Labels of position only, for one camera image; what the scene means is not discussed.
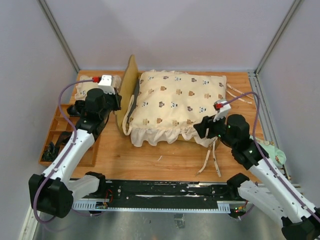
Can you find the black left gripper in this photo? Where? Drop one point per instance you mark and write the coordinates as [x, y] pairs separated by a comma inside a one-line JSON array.
[[118, 99]]

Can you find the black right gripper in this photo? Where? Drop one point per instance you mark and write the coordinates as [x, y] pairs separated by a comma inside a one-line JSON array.
[[201, 127]]

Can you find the wooden pet bed frame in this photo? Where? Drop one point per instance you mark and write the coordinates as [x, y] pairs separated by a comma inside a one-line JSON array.
[[127, 92]]

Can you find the cream animal print mattress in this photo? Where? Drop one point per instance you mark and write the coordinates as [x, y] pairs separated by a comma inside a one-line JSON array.
[[177, 105]]

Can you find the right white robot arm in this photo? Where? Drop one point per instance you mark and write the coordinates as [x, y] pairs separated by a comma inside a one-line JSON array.
[[283, 203]]

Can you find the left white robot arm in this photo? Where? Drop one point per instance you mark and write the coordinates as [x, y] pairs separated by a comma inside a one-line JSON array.
[[52, 192]]

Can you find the small animal print pillow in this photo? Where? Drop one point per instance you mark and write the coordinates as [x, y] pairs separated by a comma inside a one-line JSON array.
[[83, 87]]

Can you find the black rolled sock top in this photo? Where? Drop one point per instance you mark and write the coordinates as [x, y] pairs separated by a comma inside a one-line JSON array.
[[75, 109]]

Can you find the wooden compartment tray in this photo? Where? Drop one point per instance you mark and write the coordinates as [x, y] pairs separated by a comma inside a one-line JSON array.
[[57, 127]]

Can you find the dark folded sock middle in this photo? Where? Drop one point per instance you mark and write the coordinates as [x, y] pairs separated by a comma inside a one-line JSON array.
[[63, 139]]

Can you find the mint green cloth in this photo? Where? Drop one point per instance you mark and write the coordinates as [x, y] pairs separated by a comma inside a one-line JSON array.
[[278, 156]]

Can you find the dark patterned sock bottom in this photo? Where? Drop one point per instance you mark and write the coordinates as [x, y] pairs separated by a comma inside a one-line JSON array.
[[51, 152]]

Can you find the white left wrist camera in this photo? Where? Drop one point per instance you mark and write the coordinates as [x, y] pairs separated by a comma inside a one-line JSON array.
[[105, 84]]

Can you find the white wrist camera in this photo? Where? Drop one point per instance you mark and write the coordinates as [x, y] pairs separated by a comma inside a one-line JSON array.
[[105, 84], [222, 107]]

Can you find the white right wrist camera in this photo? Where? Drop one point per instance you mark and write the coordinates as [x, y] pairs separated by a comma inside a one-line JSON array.
[[222, 107]]

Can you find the white slotted cable duct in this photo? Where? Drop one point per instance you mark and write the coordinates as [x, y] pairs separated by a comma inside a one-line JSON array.
[[98, 206]]

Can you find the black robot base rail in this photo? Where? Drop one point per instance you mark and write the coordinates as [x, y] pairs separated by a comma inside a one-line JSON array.
[[136, 193]]

